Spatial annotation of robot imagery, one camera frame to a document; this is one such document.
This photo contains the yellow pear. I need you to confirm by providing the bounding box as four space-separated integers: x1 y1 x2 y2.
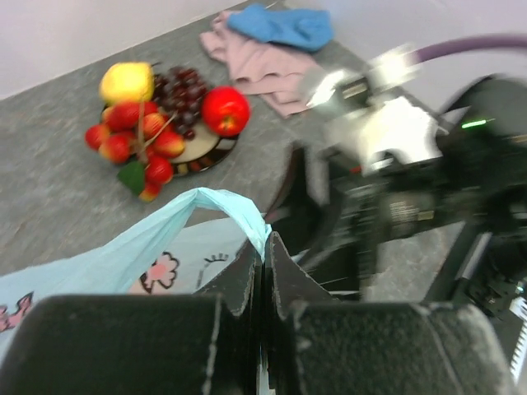
99 62 155 105

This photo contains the red apple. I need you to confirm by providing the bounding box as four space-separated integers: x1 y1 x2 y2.
201 86 251 137

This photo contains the black round plate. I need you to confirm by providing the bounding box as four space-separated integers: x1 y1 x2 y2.
100 73 240 177

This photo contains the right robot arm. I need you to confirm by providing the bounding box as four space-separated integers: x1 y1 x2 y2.
266 76 526 379

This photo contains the light blue plastic bag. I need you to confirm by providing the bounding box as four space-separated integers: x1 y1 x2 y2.
1 188 272 353

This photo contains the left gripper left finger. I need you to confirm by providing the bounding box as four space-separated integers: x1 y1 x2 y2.
1 244 262 394

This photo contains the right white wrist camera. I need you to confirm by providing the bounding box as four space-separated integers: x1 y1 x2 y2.
297 44 441 174

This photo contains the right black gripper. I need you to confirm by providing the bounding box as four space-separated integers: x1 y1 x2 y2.
264 143 453 296

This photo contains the purple grape bunch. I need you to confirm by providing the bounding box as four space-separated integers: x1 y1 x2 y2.
152 66 209 141

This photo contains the red lychee bunch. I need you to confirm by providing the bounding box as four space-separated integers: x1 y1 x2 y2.
84 101 185 202

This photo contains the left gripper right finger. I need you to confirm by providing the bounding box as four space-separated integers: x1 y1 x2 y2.
265 233 518 394

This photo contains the mauve pink cloth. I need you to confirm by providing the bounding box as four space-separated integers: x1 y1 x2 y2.
200 11 319 118

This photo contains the blue cloth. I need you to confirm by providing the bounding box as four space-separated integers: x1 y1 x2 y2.
226 4 334 52

